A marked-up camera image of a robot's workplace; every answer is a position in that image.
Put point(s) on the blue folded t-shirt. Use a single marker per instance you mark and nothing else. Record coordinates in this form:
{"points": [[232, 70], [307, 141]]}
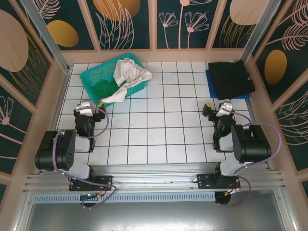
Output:
{"points": [[213, 92]]}

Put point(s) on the aluminium frame post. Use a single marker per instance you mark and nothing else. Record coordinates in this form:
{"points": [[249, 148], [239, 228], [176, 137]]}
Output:
{"points": [[262, 24], [45, 33]]}

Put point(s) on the teal plastic basket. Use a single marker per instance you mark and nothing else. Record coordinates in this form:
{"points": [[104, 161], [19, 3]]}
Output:
{"points": [[96, 74]]}

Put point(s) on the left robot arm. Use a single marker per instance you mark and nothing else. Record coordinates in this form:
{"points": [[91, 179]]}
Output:
{"points": [[62, 149]]}

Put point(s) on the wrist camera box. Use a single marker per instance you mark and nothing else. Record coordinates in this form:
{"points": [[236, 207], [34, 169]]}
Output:
{"points": [[225, 108], [84, 108]]}

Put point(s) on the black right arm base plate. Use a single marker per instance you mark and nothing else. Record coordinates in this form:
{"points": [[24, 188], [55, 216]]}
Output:
{"points": [[204, 180]]}

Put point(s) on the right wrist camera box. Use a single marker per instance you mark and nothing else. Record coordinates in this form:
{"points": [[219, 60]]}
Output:
{"points": [[225, 108]]}

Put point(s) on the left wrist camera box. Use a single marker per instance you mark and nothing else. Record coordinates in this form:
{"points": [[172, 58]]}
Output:
{"points": [[84, 108]]}

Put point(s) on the metal sheet panel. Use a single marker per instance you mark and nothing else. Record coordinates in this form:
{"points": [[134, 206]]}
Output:
{"points": [[154, 216]]}

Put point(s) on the black folded t-shirt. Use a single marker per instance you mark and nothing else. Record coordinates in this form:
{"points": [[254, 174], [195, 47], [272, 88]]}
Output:
{"points": [[228, 79]]}

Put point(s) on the white t-shirt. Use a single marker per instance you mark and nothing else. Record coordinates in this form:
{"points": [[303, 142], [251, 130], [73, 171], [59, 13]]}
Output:
{"points": [[127, 69]]}

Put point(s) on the green t-shirt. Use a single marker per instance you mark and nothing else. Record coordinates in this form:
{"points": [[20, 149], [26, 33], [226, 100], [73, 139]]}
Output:
{"points": [[106, 87]]}

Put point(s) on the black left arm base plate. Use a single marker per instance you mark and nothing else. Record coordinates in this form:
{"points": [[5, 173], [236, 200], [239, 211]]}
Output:
{"points": [[106, 181]]}

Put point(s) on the aluminium mounting rail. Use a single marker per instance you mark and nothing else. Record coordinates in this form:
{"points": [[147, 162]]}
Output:
{"points": [[154, 175]]}

